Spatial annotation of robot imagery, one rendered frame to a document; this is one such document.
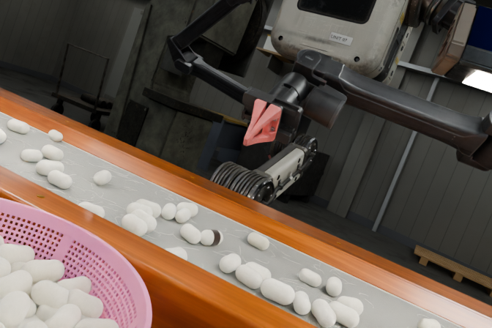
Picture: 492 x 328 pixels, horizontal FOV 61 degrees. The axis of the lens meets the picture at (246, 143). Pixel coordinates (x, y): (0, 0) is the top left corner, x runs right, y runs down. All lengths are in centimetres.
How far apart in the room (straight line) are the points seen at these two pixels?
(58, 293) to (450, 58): 40
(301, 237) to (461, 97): 577
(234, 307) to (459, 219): 596
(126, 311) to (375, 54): 91
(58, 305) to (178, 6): 401
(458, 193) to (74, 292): 605
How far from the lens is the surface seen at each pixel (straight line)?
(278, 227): 73
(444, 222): 629
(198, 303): 38
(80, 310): 35
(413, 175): 630
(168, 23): 430
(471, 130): 85
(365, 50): 111
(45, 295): 37
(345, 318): 50
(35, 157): 68
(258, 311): 39
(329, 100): 75
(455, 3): 121
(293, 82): 76
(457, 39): 46
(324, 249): 72
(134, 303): 34
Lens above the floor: 92
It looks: 4 degrees down
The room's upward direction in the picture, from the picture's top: 21 degrees clockwise
